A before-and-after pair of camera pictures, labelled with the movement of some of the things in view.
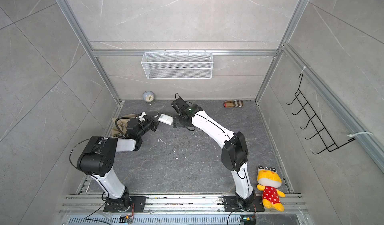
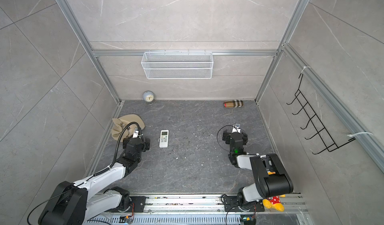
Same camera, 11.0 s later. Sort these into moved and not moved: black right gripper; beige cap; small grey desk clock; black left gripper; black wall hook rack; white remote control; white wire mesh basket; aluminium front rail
Moved: black left gripper; white remote control; black right gripper
Not moved: aluminium front rail; beige cap; white wire mesh basket; small grey desk clock; black wall hook rack
